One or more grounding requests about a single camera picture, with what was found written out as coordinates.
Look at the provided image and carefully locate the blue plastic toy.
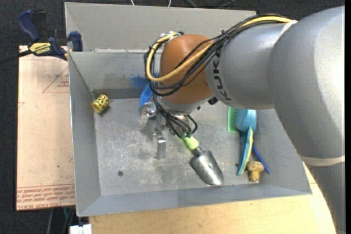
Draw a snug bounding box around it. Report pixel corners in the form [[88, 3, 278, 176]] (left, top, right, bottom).
[[139, 83, 155, 109]]

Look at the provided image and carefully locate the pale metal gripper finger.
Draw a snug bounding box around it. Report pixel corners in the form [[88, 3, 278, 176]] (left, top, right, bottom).
[[138, 109, 151, 133], [156, 139, 167, 161]]

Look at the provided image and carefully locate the dark blue stick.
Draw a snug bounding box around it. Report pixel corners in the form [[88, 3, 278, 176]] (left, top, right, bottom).
[[252, 145, 271, 175]]

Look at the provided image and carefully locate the light blue plastic scoop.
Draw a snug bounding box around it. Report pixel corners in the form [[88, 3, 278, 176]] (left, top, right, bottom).
[[235, 109, 258, 146]]

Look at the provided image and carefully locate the green plastic comb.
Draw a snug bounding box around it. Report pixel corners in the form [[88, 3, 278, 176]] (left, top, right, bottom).
[[227, 106, 238, 134]]

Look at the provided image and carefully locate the tan toy figure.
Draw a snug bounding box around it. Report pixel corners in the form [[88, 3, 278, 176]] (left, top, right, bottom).
[[246, 160, 265, 182]]

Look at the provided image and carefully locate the green-handled metal trowel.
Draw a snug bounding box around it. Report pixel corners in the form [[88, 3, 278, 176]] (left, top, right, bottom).
[[183, 136, 224, 186]]

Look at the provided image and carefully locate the brown cardboard board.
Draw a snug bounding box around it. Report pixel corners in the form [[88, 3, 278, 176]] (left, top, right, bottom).
[[15, 45, 76, 212]]

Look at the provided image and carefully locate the yellow green-spotted cup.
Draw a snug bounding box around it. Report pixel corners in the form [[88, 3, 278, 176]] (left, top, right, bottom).
[[92, 94, 111, 114]]

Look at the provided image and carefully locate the blue and yellow flat toy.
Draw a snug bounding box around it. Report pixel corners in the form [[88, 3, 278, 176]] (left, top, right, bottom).
[[236, 126, 254, 176]]

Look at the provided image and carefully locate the grey metal bin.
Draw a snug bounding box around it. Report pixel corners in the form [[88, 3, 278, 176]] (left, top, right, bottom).
[[64, 2, 313, 218]]

